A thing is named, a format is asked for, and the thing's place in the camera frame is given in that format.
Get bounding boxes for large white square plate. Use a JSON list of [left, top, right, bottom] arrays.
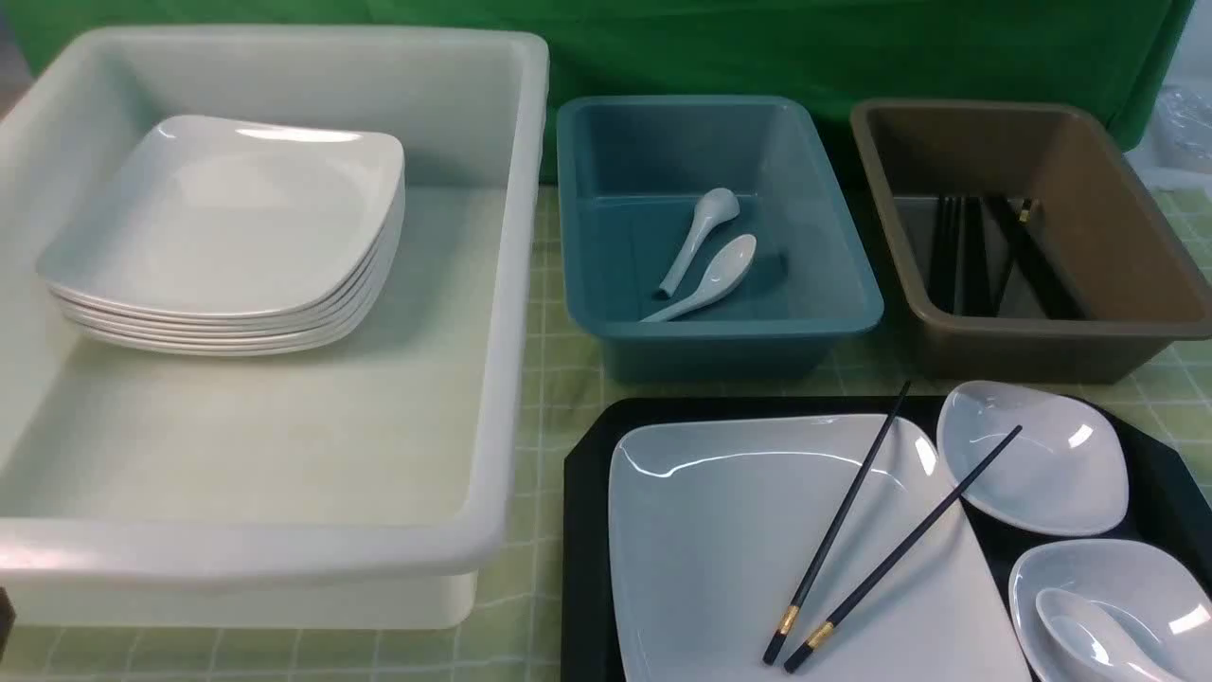
[[608, 414, 1031, 681]]

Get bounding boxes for black chopstick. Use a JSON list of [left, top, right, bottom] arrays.
[[782, 424, 1023, 674], [761, 380, 911, 666]]

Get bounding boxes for small white bowl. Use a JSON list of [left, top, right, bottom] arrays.
[[936, 380, 1130, 538], [1007, 538, 1211, 681]]

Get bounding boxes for white ceramic soup spoon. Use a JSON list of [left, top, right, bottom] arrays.
[[1035, 588, 1182, 681]]

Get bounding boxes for white spoon lower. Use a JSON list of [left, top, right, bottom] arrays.
[[641, 234, 758, 323]]

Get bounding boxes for teal plastic bin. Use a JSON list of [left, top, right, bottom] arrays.
[[558, 94, 884, 384]]

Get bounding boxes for white spoon upside down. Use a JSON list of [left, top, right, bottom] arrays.
[[654, 188, 741, 299]]

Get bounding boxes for green checkered tablecloth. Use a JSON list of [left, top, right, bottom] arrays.
[[0, 185, 1212, 682]]

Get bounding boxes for large white plastic tub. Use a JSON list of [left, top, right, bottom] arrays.
[[1, 25, 549, 629]]

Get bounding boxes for black chopsticks bundle in bin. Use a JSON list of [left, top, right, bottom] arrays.
[[926, 195, 1088, 322]]

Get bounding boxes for stack of white square plates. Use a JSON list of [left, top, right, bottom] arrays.
[[36, 114, 406, 359]]

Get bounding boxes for brown plastic bin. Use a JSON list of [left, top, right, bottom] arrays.
[[851, 99, 1210, 384]]

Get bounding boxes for black serving tray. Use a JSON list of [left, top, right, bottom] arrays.
[[560, 396, 1211, 681]]

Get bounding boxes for green backdrop cloth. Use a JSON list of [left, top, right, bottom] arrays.
[[2, 1, 1194, 180]]

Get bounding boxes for clear plastic bags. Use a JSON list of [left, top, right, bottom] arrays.
[[1149, 84, 1211, 174]]

